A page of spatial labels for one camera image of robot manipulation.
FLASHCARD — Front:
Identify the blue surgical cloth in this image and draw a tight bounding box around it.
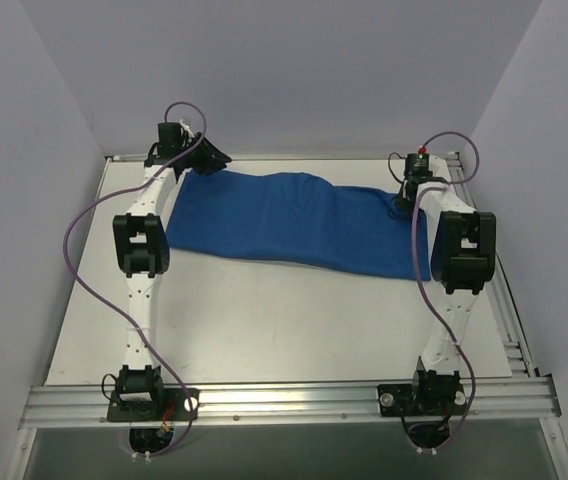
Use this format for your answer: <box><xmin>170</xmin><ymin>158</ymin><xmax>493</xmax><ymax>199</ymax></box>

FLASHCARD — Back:
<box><xmin>166</xmin><ymin>171</ymin><xmax>430</xmax><ymax>281</ymax></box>

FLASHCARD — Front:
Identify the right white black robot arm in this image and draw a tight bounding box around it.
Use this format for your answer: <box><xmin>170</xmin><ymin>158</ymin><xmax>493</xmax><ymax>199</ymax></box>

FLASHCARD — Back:
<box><xmin>395</xmin><ymin>174</ymin><xmax>497</xmax><ymax>413</ymax></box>

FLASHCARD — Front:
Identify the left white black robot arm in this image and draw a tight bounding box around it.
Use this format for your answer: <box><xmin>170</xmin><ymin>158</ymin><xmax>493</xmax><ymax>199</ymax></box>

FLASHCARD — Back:
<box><xmin>112</xmin><ymin>121</ymin><xmax>231</xmax><ymax>419</ymax></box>

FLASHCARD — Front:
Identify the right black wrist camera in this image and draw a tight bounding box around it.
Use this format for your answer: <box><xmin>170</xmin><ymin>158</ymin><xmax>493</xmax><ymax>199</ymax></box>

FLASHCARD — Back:
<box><xmin>404</xmin><ymin>146</ymin><xmax>434</xmax><ymax>180</ymax></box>

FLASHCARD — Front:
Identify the aluminium right side rail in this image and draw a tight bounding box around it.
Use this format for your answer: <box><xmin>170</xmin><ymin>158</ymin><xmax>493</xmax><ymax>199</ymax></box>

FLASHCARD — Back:
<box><xmin>444</xmin><ymin>152</ymin><xmax>540</xmax><ymax>377</ymax></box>

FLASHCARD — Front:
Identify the aluminium rail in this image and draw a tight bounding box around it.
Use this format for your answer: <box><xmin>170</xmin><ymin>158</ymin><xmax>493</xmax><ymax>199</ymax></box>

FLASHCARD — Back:
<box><xmin>444</xmin><ymin>152</ymin><xmax>540</xmax><ymax>377</ymax></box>
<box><xmin>19</xmin><ymin>377</ymin><xmax>561</xmax><ymax>429</ymax></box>

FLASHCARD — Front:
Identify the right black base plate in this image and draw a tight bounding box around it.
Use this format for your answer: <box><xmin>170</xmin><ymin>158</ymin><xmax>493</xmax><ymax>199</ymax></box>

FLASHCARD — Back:
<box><xmin>376</xmin><ymin>383</ymin><xmax>466</xmax><ymax>417</ymax></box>

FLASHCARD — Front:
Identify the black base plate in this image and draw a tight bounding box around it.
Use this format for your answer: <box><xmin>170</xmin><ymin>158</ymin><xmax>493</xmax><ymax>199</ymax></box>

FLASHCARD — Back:
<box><xmin>376</xmin><ymin>383</ymin><xmax>466</xmax><ymax>417</ymax></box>
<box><xmin>106</xmin><ymin>388</ymin><xmax>200</xmax><ymax>423</ymax></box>

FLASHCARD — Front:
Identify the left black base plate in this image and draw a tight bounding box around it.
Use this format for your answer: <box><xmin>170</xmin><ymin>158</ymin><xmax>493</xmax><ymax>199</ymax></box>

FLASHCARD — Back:
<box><xmin>106</xmin><ymin>388</ymin><xmax>200</xmax><ymax>423</ymax></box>

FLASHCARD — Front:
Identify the aluminium front rail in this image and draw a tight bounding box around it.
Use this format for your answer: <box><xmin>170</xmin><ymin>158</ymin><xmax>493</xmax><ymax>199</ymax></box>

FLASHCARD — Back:
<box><xmin>19</xmin><ymin>377</ymin><xmax>561</xmax><ymax>429</ymax></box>

